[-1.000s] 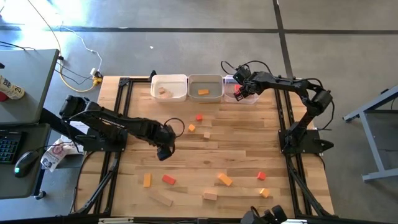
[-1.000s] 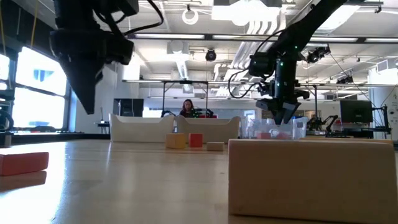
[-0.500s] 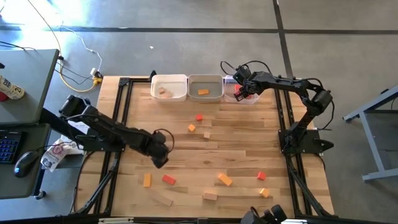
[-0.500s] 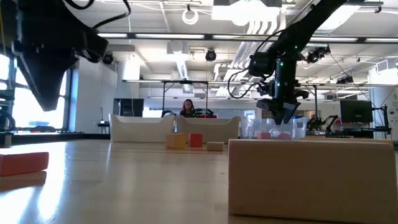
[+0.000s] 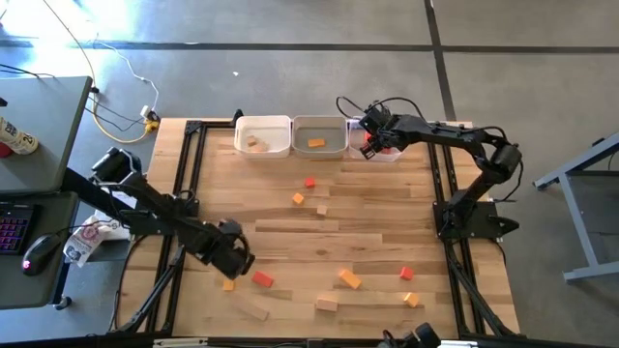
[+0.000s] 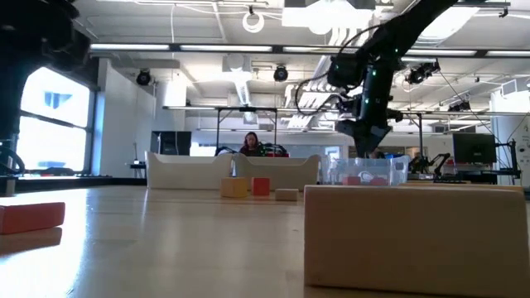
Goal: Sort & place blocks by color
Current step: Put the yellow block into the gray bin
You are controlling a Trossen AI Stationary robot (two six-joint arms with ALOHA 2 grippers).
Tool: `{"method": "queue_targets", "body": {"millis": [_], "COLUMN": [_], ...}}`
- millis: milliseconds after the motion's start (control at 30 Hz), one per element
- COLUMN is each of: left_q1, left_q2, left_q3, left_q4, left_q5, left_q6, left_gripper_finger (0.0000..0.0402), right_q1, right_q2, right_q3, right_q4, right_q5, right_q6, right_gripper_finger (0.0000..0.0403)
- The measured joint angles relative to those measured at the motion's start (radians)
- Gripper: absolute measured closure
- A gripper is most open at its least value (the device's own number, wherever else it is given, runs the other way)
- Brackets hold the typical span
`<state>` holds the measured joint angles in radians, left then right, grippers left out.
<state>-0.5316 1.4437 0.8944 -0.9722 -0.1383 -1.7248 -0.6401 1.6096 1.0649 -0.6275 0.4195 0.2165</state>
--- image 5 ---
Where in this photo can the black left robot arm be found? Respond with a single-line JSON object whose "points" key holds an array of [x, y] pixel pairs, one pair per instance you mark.
{"points": [[159, 208]]}

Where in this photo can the white printed drink bottle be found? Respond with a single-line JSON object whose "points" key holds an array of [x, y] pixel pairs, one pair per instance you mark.
{"points": [[17, 138]]}

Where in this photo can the black round device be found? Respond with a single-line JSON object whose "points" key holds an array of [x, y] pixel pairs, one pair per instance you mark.
{"points": [[428, 334]]}

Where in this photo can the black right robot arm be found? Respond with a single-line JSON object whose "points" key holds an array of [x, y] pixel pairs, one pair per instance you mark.
{"points": [[450, 135]]}

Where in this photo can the grey metal table frame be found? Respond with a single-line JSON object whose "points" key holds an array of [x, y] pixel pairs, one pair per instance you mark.
{"points": [[579, 217]]}

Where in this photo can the red wooden cube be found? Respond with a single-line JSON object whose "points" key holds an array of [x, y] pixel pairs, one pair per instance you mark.
{"points": [[406, 273], [310, 182]]}

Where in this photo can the clear plastic bin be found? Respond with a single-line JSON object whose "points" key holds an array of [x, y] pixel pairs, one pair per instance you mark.
{"points": [[355, 145]]}

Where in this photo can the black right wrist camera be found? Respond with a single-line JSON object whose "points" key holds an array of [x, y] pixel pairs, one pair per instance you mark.
{"points": [[376, 116]]}

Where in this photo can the long natural wooden block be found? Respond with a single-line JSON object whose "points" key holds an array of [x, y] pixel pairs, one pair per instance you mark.
{"points": [[250, 308]]}

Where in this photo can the white plastic bin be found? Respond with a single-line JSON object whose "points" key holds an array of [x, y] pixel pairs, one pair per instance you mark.
{"points": [[271, 130]]}

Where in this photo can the black aluminium extrusion frame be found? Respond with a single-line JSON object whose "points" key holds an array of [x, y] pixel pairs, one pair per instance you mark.
{"points": [[193, 128]]}

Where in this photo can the black desk caster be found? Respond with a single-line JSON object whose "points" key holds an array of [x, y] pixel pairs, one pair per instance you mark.
{"points": [[64, 303]]}

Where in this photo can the white printed paper box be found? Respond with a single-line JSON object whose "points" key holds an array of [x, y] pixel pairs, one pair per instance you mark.
{"points": [[113, 229]]}

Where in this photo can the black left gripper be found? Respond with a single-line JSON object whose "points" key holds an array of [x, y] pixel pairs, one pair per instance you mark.
{"points": [[217, 239]]}

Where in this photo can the small orange wooden cube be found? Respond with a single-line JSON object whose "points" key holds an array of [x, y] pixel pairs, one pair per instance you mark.
{"points": [[228, 285]]}

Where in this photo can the red rectangular wooden block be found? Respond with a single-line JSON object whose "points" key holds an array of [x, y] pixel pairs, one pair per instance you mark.
{"points": [[262, 279]]}

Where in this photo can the small natural wooden cube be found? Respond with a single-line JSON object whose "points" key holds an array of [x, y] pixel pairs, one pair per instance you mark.
{"points": [[322, 210]]}

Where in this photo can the dark grey desk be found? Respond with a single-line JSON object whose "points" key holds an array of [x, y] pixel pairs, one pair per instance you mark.
{"points": [[29, 290]]}

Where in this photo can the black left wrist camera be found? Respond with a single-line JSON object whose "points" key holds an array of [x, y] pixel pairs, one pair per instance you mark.
{"points": [[239, 251]]}

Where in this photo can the orange rectangular wooden block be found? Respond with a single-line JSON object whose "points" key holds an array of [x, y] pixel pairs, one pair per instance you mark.
{"points": [[349, 279]]}

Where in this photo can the red round lid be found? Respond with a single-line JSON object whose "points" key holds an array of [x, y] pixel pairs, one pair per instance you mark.
{"points": [[4, 151]]}

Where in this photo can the black diagonal beam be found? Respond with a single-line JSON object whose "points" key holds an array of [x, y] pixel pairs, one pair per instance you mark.
{"points": [[79, 186]]}

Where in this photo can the black computer mouse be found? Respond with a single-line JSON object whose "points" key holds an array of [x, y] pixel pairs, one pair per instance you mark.
{"points": [[41, 253]]}

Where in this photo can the white strip bracket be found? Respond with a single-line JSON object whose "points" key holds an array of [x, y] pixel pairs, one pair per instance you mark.
{"points": [[459, 344], [179, 343]]}

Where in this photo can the backlit black keyboard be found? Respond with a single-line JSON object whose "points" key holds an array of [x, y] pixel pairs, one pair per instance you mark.
{"points": [[14, 232]]}

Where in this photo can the white printed snack bag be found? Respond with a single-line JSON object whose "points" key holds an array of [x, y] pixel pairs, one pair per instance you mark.
{"points": [[84, 239]]}

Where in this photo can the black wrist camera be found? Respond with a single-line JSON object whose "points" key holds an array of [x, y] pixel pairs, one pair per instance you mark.
{"points": [[239, 251], [376, 116]]}

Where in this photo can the grey plastic bin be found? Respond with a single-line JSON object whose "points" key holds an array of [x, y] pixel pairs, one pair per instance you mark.
{"points": [[333, 133]]}

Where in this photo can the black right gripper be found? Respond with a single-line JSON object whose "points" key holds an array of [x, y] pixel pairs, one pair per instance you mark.
{"points": [[392, 133]]}

